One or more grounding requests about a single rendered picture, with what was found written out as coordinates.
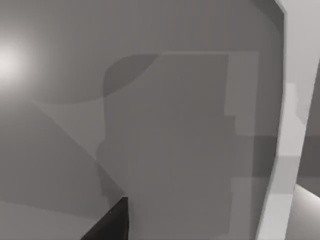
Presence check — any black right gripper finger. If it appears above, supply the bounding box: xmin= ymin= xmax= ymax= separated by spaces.
xmin=80 ymin=196 xmax=130 ymax=240

